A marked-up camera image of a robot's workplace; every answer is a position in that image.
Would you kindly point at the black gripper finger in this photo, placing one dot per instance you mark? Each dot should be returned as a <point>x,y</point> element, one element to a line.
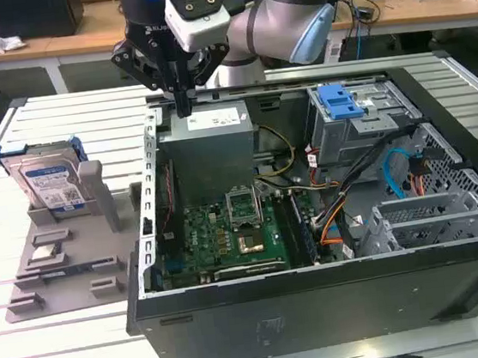
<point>140,67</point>
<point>210,61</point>

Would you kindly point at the hard disk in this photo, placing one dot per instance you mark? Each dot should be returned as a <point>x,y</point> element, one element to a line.
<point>49,183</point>

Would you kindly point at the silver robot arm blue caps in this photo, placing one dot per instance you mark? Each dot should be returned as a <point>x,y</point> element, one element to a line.
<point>266,24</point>

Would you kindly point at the grey metal disk bay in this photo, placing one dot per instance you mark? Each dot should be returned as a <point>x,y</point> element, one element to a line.
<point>421,227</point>

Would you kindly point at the wooden desk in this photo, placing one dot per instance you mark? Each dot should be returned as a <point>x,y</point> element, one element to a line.
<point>89,36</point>

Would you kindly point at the grey power supply unit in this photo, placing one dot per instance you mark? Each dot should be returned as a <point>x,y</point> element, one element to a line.
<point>206,157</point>

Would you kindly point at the blue plastic drive latch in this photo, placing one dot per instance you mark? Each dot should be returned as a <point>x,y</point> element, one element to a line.
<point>338,105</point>

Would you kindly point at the large black box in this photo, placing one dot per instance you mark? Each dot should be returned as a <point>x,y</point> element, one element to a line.
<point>9,17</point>

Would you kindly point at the crumpled white paper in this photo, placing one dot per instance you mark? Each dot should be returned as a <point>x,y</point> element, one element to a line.
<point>1,42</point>

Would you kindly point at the grey metal drive cage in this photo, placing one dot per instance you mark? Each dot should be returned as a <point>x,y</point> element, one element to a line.
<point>338,141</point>

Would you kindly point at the thin metal locking lever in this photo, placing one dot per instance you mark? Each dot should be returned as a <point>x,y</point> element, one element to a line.
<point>259,204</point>

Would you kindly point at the green motherboard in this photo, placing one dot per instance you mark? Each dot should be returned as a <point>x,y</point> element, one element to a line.
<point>205,239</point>

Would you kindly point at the black RAM slot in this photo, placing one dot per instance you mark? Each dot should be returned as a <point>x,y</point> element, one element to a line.
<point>286,230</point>

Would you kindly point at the CPU socket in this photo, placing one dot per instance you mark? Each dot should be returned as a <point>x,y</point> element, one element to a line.
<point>252,243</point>

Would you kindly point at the installed RAM stick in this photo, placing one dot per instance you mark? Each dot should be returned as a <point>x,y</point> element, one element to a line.
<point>305,232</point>

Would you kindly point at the grey parts rack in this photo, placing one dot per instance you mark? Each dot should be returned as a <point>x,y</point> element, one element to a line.
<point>79,253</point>

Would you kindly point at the silver CPU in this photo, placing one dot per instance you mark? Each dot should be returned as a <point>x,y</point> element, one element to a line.
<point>43,252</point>

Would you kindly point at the black open PC case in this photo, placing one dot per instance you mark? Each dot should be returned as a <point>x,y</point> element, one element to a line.
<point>280,312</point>

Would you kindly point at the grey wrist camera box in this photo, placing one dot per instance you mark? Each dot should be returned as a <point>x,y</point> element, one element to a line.
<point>202,27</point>

